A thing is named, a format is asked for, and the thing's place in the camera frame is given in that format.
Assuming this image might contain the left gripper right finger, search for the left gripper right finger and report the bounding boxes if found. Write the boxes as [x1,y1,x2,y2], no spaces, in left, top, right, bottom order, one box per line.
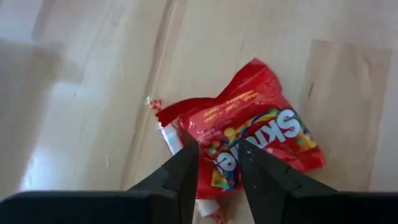
[238,139,338,224]

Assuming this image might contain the pink candy roll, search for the pink candy roll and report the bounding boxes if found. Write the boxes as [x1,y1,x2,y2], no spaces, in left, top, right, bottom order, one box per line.
[145,95,229,224]

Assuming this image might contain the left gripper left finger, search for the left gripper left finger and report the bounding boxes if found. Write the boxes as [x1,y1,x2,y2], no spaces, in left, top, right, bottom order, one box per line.
[127,139,200,224]

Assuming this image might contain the red Skittles candy bag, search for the red Skittles candy bag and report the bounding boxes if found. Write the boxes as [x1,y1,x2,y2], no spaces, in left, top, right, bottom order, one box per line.
[155,58,326,200]

